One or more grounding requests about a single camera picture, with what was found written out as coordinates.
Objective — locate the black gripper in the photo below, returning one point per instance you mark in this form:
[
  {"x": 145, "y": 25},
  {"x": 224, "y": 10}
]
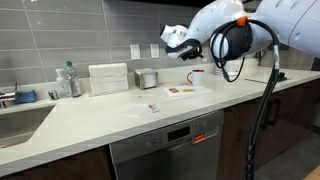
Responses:
[{"x": 193, "y": 53}]

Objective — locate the white cup red inside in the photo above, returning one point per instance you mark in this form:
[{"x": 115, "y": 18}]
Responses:
[{"x": 197, "y": 78}]

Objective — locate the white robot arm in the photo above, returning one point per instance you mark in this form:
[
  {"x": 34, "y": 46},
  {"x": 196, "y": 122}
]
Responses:
[{"x": 290, "y": 20}]

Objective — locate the tall printed paper cup stack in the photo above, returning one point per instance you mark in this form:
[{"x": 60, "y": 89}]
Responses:
[{"x": 237, "y": 65}]

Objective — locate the water bottle green cap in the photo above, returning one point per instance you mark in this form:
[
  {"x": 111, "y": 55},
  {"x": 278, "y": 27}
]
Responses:
[{"x": 74, "y": 81}]

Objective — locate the clear soap bottle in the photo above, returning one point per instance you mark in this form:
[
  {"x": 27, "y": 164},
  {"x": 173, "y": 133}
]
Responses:
[{"x": 61, "y": 85}]

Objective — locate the metallic napkin dispenser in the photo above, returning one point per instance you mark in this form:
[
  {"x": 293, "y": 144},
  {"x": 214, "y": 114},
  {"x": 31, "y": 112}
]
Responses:
[{"x": 146, "y": 79}]

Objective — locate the small sauce packet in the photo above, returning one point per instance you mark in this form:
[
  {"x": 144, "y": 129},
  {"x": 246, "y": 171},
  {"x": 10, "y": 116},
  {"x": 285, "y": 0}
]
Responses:
[{"x": 153, "y": 108}]

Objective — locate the white paper napkin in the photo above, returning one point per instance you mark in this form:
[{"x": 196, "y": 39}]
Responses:
[{"x": 133, "y": 110}]

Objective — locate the stack of white paper towels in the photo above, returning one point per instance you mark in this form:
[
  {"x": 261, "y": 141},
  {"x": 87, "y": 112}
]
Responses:
[{"x": 108, "y": 80}]

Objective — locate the black object on mat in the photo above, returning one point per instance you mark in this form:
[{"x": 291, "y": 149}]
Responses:
[{"x": 282, "y": 76}]

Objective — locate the stainless steel dishwasher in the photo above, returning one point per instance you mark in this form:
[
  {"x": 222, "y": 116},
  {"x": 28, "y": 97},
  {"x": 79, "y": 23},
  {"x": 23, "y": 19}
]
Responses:
[{"x": 166, "y": 150}]

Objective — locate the small metal can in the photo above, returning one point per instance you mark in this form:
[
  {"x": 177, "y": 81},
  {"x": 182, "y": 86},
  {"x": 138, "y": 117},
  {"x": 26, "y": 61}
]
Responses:
[{"x": 53, "y": 95}]

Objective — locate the dark wood sink cabinet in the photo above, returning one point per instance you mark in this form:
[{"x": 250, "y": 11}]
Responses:
[{"x": 66, "y": 166}]

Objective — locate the blue sponge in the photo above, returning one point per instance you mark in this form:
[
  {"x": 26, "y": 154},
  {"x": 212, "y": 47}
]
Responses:
[{"x": 26, "y": 96}]

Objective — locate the kitchen sink basin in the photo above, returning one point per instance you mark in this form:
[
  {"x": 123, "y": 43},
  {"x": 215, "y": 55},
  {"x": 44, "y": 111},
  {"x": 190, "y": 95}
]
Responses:
[{"x": 20, "y": 126}]

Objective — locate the chrome faucet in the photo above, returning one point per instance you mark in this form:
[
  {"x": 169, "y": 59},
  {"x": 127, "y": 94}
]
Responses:
[{"x": 6, "y": 96}]

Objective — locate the white wall outlet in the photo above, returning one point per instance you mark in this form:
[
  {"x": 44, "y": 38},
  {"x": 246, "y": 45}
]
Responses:
[{"x": 154, "y": 51}]

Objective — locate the white light switch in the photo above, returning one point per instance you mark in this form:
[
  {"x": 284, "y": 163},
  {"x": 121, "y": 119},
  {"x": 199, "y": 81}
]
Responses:
[{"x": 135, "y": 52}]

